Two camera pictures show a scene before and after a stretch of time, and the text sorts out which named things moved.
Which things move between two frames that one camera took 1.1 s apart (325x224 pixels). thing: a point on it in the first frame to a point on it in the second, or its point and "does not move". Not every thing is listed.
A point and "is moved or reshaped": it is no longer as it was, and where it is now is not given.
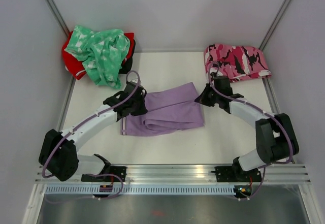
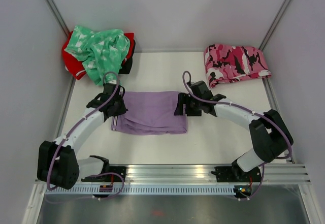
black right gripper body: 209,97 to 193,106
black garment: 127,65 does not move
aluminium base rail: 293,173 does not move
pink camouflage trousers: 238,62 does not move
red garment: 73,64 does not move
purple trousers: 176,108 is moved or reshaped
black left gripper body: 137,106 to 120,108
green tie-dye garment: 102,52 does not move
